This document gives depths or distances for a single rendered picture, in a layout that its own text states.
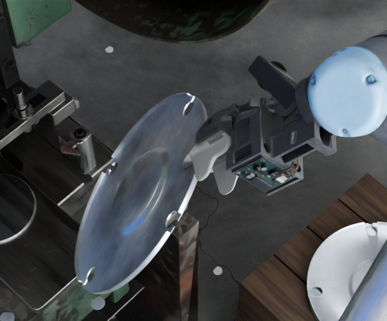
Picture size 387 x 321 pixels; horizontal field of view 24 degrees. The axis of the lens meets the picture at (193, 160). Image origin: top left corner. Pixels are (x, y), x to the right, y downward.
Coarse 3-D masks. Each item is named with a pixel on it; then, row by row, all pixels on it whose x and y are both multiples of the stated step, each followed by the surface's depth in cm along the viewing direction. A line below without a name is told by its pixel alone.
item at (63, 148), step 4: (60, 140) 145; (60, 144) 144; (64, 144) 144; (68, 144) 144; (72, 144) 144; (60, 148) 144; (64, 148) 144; (68, 148) 144; (72, 148) 144; (64, 152) 144; (68, 152) 144; (72, 152) 144; (76, 152) 144
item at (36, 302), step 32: (0, 160) 144; (0, 192) 140; (32, 192) 140; (0, 224) 137; (32, 224) 137; (64, 224) 137; (0, 256) 134; (32, 256) 134; (64, 256) 134; (32, 288) 131; (64, 288) 131
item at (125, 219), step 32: (192, 96) 122; (160, 128) 126; (192, 128) 117; (128, 160) 130; (160, 160) 119; (96, 192) 134; (128, 192) 123; (160, 192) 116; (192, 192) 109; (96, 224) 129; (128, 224) 118; (160, 224) 112; (96, 256) 123; (128, 256) 115; (96, 288) 119
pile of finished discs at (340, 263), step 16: (368, 224) 186; (384, 224) 186; (336, 240) 184; (352, 240) 184; (368, 240) 184; (384, 240) 184; (320, 256) 182; (336, 256) 182; (352, 256) 182; (368, 256) 182; (320, 272) 180; (336, 272) 180; (352, 272) 180; (320, 288) 179; (336, 288) 178; (352, 288) 177; (320, 304) 176; (336, 304) 176; (320, 320) 173; (336, 320) 174
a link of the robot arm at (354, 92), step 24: (360, 48) 82; (384, 48) 84; (336, 72) 80; (360, 72) 79; (384, 72) 80; (312, 96) 82; (336, 96) 81; (360, 96) 80; (384, 96) 80; (336, 120) 82; (360, 120) 80; (384, 120) 81; (384, 144) 84
